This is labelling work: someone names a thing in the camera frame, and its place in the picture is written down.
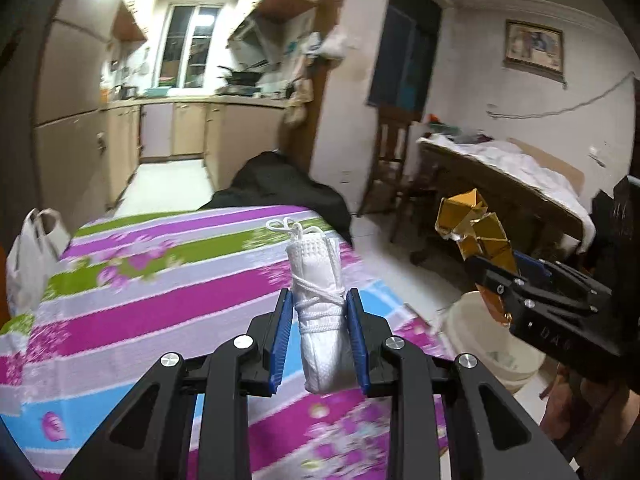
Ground white table cover cloth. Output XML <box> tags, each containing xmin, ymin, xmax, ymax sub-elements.
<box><xmin>416</xmin><ymin>133</ymin><xmax>597</xmax><ymax>252</ymax></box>

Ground dark wooden dining table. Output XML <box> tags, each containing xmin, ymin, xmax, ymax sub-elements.
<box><xmin>418</xmin><ymin>139</ymin><xmax>590</xmax><ymax>255</ymax></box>

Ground white plastic bag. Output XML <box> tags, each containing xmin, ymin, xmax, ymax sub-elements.
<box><xmin>6</xmin><ymin>208</ymin><xmax>72</xmax><ymax>318</ymax></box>

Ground white plastic bucket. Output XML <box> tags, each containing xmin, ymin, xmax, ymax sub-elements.
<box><xmin>444</xmin><ymin>292</ymin><xmax>546</xmax><ymax>393</ymax></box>

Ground beige refrigerator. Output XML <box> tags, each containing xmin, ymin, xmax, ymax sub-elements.
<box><xmin>34</xmin><ymin>20</ymin><xmax>110</xmax><ymax>232</ymax></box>

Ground black wok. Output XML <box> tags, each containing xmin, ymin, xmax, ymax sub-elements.
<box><xmin>219</xmin><ymin>65</ymin><xmax>262</xmax><ymax>87</ymax></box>

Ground yellow crinkled wrapper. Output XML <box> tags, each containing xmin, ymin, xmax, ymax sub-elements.
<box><xmin>434</xmin><ymin>187</ymin><xmax>522</xmax><ymax>326</ymax></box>

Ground kitchen window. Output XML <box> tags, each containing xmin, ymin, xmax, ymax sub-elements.
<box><xmin>155</xmin><ymin>4</ymin><xmax>220</xmax><ymax>89</ymax></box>

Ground framed wall picture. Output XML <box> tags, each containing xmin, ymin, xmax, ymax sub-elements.
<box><xmin>503</xmin><ymin>20</ymin><xmax>565</xmax><ymax>84</ymax></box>

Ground floral purple tablecloth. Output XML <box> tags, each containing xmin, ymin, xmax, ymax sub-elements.
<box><xmin>0</xmin><ymin>202</ymin><xmax>452</xmax><ymax>480</ymax></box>

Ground white small shoe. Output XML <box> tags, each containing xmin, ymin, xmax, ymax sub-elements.
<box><xmin>267</xmin><ymin>217</ymin><xmax>356</xmax><ymax>394</ymax></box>

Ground black cloth cover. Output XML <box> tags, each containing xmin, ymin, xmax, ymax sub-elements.
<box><xmin>200</xmin><ymin>152</ymin><xmax>352</xmax><ymax>246</ymax></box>

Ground beige kitchen cabinets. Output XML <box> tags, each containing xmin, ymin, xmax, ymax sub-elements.
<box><xmin>103</xmin><ymin>96</ymin><xmax>285</xmax><ymax>205</ymax></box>

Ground dark wooden chair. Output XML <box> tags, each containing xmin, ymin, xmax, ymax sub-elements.
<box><xmin>356</xmin><ymin>105</ymin><xmax>428</xmax><ymax>243</ymax></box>

